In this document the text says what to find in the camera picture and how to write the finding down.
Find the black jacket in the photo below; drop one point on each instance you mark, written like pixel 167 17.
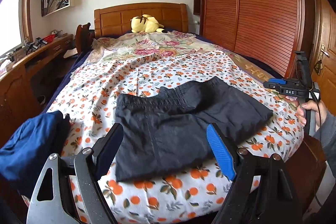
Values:
pixel 166 133

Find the wooden door with handle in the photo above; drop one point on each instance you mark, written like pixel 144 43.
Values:
pixel 323 55

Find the gold bed runner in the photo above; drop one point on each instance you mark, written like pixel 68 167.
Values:
pixel 255 68

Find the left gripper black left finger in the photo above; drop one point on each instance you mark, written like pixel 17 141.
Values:
pixel 52 200

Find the folded blue garment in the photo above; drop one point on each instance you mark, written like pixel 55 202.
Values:
pixel 25 153

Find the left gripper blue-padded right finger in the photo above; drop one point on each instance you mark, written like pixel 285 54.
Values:
pixel 261 189

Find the wooden louvred wardrobe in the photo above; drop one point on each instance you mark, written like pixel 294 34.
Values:
pixel 269 31

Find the orange-print bed sheet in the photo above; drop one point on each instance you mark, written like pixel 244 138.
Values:
pixel 90 98

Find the person's right forearm grey sleeve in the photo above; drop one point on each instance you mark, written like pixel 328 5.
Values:
pixel 326 135

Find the red item on desk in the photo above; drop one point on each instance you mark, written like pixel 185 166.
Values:
pixel 49 39

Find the long wooden desk cabinet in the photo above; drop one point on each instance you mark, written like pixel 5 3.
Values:
pixel 18 102

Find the wooden chair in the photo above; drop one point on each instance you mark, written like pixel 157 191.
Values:
pixel 84 38

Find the person's right hand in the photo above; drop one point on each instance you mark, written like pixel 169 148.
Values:
pixel 319 109

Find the pink floral quilt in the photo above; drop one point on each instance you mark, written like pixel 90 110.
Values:
pixel 161 45

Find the window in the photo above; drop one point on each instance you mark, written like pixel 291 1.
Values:
pixel 10 26

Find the yellow plush toy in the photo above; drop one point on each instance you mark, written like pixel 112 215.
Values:
pixel 145 23

